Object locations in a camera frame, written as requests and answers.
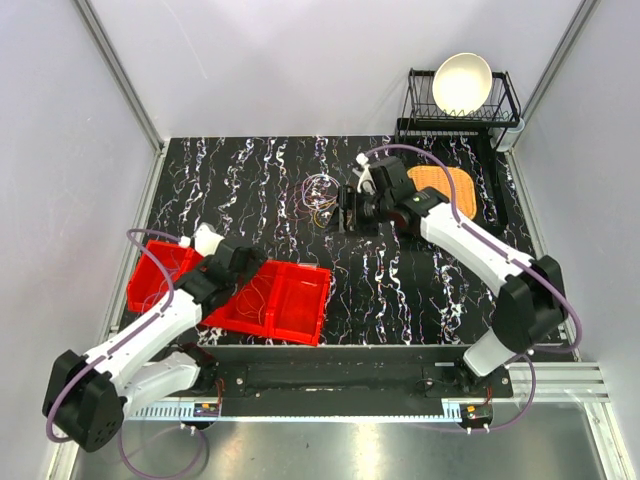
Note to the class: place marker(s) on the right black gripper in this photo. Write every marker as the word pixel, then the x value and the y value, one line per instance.
pixel 349 198

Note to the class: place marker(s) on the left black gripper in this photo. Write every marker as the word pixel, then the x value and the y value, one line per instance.
pixel 257 259

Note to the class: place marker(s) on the red divided plastic bin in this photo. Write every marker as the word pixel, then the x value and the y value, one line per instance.
pixel 284 301

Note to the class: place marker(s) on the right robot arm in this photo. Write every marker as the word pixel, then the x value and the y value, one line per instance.
pixel 530 292

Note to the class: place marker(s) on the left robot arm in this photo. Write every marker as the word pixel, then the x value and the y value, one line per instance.
pixel 89 396

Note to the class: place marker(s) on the orange woven mat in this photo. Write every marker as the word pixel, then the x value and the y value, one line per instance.
pixel 435 177

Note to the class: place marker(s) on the black square tray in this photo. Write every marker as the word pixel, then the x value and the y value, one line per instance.
pixel 487 211

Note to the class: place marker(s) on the white cup on rack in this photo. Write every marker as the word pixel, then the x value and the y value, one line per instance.
pixel 506 138

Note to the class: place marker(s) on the white bowl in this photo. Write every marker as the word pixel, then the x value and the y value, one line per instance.
pixel 462 84

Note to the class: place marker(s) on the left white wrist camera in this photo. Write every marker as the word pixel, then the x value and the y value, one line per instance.
pixel 205 240

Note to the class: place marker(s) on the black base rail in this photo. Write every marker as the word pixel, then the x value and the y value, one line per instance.
pixel 426 369

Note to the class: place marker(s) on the black wire dish rack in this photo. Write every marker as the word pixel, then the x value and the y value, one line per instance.
pixel 420 113

